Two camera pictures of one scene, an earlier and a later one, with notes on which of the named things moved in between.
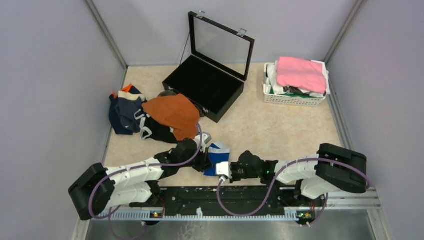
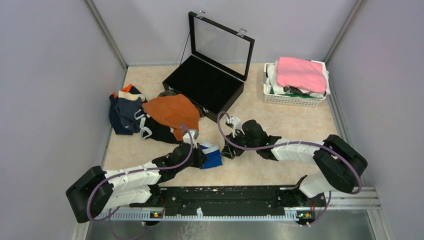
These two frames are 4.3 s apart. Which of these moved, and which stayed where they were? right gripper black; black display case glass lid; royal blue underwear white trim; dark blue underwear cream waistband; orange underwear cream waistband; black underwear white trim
Moved: royal blue underwear white trim; right gripper black
Stayed: black display case glass lid; orange underwear cream waistband; black underwear white trim; dark blue underwear cream waistband
